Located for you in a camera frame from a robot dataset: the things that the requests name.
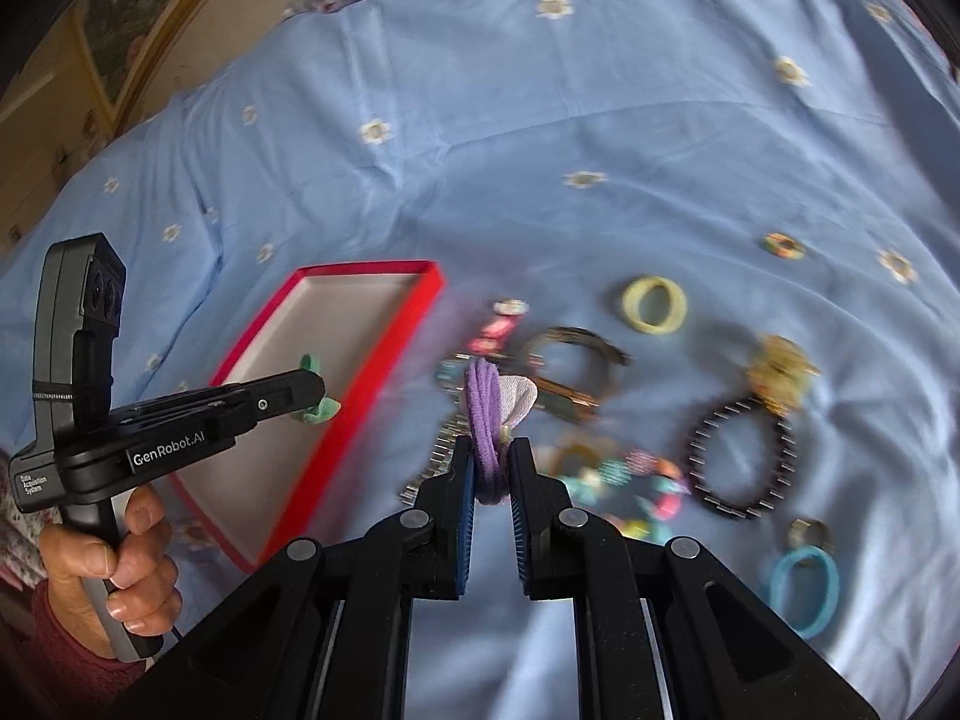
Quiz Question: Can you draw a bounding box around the purple hair tie with bow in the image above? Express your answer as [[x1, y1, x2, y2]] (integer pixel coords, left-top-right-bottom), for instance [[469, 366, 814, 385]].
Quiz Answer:
[[462, 356, 541, 508]]

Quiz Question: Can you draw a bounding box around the red jewelry box tray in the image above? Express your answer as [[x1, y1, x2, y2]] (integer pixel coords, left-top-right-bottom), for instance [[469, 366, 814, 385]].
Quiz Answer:
[[171, 260, 444, 572]]

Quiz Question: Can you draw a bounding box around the person's left hand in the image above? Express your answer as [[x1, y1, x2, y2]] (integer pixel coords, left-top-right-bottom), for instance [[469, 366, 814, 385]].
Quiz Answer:
[[39, 484, 182, 660]]

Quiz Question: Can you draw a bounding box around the metal mesh band watch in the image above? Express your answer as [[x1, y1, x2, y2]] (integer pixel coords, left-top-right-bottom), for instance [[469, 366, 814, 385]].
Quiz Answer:
[[517, 327, 631, 424]]

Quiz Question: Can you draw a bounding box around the amber hair claw clip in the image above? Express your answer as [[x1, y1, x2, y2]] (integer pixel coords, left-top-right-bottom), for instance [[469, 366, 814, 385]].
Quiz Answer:
[[747, 333, 820, 418]]

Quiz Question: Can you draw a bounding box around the pink flower hair clip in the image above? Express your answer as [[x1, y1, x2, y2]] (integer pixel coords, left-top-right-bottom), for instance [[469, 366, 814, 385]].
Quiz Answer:
[[467, 298, 529, 358]]

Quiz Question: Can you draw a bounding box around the light blue floral bedsheet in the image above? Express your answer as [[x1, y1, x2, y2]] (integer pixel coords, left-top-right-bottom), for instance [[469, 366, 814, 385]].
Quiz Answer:
[[2, 0, 958, 718]]

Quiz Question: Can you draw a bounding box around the colorful beaded necklace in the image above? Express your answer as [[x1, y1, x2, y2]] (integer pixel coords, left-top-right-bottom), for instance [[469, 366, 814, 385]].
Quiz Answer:
[[535, 436, 690, 547]]

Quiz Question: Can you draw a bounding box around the gold ring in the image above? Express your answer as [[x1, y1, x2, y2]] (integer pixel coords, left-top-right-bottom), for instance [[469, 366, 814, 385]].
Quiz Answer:
[[785, 515, 836, 556]]

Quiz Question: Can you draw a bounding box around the blue hair tie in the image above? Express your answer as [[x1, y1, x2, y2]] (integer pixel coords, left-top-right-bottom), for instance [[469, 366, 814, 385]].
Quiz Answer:
[[766, 546, 842, 642]]

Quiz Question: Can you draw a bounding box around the dark metal chain necklace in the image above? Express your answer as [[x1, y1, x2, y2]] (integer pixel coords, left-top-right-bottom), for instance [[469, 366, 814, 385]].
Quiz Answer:
[[397, 351, 482, 509]]

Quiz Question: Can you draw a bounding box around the dark beaded bracelet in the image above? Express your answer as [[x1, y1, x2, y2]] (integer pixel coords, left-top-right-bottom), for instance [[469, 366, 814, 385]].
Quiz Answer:
[[685, 393, 801, 522]]

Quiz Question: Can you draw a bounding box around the yellow hair tie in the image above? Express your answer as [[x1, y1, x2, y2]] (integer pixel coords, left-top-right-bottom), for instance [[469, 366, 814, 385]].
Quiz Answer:
[[620, 274, 689, 338]]

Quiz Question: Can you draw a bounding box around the multicolor small ring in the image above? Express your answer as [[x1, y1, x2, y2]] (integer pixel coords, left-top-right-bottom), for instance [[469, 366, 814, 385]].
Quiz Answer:
[[763, 230, 808, 262]]

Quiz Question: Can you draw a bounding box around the framed picture on wall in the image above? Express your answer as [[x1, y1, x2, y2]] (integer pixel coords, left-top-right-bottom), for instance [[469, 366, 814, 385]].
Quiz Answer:
[[71, 0, 205, 135]]

